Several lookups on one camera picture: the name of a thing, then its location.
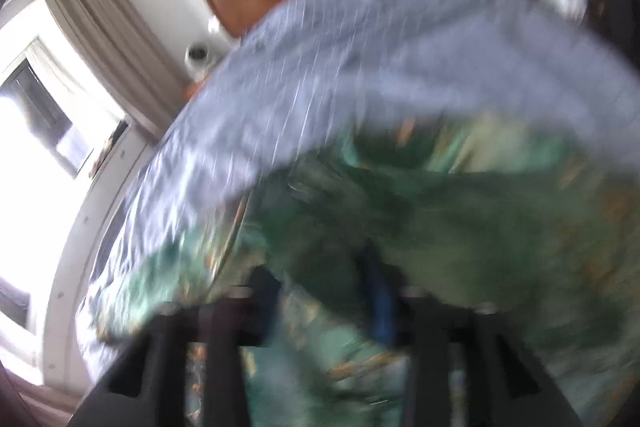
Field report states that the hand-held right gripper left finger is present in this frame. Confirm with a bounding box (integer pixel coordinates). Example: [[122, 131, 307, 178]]
[[67, 264, 287, 427]]

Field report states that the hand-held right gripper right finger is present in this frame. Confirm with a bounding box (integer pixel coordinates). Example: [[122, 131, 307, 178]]
[[357, 247, 587, 427]]

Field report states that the green printed garment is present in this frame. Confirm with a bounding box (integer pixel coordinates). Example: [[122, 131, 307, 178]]
[[97, 112, 640, 427]]

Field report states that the white drawer cabinet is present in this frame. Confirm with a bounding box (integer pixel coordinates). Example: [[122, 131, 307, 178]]
[[42, 126, 157, 389]]

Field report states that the wooden nightstand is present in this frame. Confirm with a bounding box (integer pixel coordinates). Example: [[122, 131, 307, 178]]
[[184, 78, 209, 100]]

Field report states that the bed with blue plaid sheet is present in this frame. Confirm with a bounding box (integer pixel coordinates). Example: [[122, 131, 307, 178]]
[[75, 0, 640, 383]]

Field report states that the white desk fan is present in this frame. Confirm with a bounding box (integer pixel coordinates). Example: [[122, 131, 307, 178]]
[[184, 41, 219, 76]]

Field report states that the beige curtain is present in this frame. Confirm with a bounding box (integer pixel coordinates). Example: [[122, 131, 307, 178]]
[[42, 0, 190, 144]]

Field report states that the window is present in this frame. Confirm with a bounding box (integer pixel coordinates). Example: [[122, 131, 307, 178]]
[[0, 0, 132, 212]]

